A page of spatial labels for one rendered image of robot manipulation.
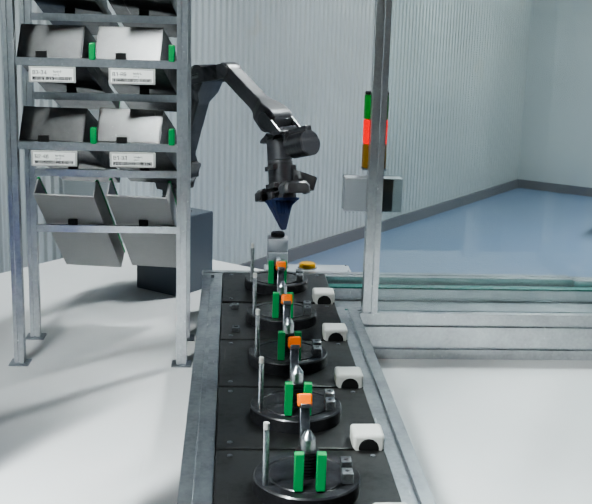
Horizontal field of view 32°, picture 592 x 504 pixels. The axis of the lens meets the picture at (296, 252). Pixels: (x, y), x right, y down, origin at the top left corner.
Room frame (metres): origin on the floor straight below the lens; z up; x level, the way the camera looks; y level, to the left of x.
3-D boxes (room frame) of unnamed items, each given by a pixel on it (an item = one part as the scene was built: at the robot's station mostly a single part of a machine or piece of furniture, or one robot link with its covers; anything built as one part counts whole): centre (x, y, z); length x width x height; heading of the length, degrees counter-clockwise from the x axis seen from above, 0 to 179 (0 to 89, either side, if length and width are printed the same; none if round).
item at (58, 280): (2.55, 0.34, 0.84); 0.90 x 0.70 x 0.03; 56
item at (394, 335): (2.22, -0.26, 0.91); 0.84 x 0.28 x 0.10; 94
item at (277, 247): (2.21, 0.04, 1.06); 0.08 x 0.04 x 0.07; 4
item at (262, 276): (2.22, 0.04, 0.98); 0.14 x 0.14 x 0.02
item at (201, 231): (2.60, 0.31, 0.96); 0.14 x 0.14 x 0.20; 56
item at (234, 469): (1.23, -0.02, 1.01); 0.24 x 0.24 x 0.13; 4
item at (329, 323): (1.97, 0.03, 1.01); 0.24 x 0.24 x 0.13; 4
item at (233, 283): (2.22, 0.04, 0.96); 0.24 x 0.24 x 0.02; 4
